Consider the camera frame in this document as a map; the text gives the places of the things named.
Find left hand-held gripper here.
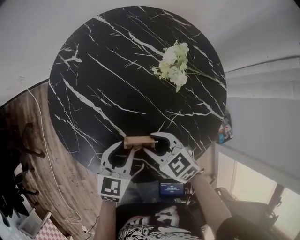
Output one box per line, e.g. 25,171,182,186
97,141,136,203

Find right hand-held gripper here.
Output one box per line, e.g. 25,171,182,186
144,132,200,185

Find small wooden stand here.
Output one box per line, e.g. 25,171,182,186
123,135,158,151

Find person's left forearm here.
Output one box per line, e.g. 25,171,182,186
94,198,118,240

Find person's right forearm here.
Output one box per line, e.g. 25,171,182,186
190,174,233,233

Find round black marble table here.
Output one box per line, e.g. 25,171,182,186
47,5,228,184

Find black device with lit screen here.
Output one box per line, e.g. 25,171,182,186
158,181,186,199

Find person's grey shorts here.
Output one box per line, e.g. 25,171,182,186
123,180,163,205

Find dark box of small items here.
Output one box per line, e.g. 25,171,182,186
218,108,234,145

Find white flower bouquet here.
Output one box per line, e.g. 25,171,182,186
150,40,212,93

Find window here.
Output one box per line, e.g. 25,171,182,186
215,150,300,235

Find pink checkered mat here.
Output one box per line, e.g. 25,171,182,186
34,216,63,240

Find grey mesh office chair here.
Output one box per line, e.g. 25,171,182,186
215,187,283,234

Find white box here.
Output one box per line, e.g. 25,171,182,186
18,210,53,238

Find white cable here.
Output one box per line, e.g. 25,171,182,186
26,87,95,235

